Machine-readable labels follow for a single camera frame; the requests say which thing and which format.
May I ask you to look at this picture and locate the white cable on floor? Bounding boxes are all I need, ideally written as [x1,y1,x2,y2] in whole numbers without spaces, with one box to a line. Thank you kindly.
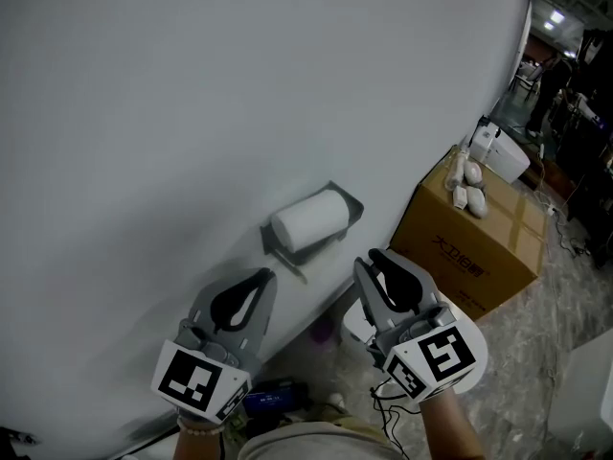
[530,140,593,259]

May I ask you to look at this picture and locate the ceiling light panel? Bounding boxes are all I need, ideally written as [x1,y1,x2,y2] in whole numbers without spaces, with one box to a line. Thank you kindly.
[542,9,567,33]

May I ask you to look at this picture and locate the plastic-wrapped white fittings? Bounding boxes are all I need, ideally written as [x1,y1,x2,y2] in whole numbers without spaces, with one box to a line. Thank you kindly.
[446,145,490,220]

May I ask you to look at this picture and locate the dark metal toilet paper holder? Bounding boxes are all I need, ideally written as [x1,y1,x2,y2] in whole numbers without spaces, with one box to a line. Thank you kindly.
[259,179,365,286]

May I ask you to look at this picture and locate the beaded bracelet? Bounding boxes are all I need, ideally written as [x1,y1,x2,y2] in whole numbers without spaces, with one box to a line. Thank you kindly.
[175,414,227,438]

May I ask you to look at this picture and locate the black device with blue screen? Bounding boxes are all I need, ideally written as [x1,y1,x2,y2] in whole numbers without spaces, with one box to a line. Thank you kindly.
[240,377,311,417]

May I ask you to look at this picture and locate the dark metal chair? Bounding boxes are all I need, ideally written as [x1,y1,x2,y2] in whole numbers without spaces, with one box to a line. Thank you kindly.
[509,58,543,105]

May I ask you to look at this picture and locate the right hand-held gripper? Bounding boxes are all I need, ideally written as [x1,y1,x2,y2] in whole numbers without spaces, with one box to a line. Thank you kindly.
[352,247,490,404]

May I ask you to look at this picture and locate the thin black cable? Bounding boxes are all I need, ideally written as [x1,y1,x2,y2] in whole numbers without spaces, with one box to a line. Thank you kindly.
[369,375,409,452]

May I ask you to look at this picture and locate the person's beige clothing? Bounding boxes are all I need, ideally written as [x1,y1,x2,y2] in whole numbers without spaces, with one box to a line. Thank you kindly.
[238,413,401,460]

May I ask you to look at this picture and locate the white toilet paper roll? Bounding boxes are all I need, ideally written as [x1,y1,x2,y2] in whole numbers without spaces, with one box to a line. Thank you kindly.
[269,187,353,254]

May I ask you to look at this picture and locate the brown cardboard box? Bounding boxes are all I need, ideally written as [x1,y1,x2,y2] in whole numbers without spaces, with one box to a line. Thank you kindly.
[388,145,550,322]

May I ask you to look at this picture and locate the person's right forearm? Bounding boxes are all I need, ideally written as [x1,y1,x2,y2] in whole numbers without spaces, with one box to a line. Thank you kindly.
[418,392,488,460]

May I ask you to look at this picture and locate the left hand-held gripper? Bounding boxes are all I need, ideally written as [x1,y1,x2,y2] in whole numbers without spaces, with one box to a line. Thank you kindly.
[150,266,279,424]

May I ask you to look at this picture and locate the person's left forearm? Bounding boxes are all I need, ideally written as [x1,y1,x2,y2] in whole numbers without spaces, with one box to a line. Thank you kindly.
[171,412,227,460]

